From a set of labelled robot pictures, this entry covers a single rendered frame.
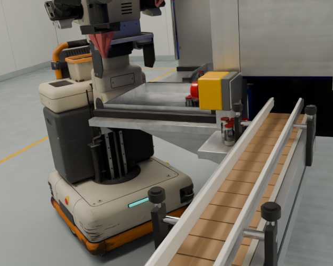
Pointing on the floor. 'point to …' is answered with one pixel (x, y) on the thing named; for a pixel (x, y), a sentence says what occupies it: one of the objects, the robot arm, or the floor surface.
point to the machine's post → (227, 47)
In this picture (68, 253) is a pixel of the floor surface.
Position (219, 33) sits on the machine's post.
